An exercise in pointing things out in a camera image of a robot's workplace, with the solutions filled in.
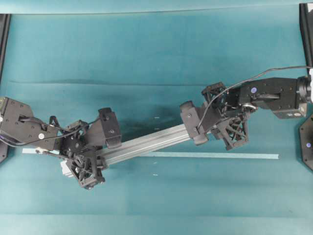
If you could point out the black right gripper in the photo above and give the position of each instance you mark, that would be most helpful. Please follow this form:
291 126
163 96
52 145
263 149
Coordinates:
224 116

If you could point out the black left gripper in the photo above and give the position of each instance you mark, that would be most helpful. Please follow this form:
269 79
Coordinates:
77 144

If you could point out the long silver aluminium rail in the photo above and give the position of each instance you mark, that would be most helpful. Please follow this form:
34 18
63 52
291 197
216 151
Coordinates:
141 146

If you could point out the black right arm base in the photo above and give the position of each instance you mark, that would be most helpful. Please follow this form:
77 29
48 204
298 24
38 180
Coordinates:
306 142

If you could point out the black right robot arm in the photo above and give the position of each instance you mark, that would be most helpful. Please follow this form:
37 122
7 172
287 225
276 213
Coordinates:
285 97

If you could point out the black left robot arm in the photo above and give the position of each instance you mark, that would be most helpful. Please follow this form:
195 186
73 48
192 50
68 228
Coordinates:
19 128

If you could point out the light blue tape strip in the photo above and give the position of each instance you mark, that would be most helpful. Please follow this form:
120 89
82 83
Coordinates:
215 155

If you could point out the teal table cloth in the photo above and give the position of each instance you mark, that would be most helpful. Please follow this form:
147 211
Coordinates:
144 66

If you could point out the black right frame post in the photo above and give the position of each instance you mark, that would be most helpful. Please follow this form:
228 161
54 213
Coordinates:
306 29

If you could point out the black frame post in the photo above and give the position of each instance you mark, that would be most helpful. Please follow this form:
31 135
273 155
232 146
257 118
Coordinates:
306 29
4 31

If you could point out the black left frame post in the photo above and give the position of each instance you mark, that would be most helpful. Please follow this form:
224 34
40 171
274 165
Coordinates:
4 31

